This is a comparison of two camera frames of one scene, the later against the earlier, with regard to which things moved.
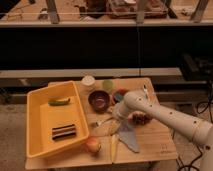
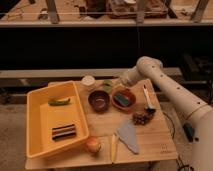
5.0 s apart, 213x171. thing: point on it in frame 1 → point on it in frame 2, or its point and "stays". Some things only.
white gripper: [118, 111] → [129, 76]
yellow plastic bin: [41, 118] stays
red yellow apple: [93, 145] stays
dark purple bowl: [99, 101] stays
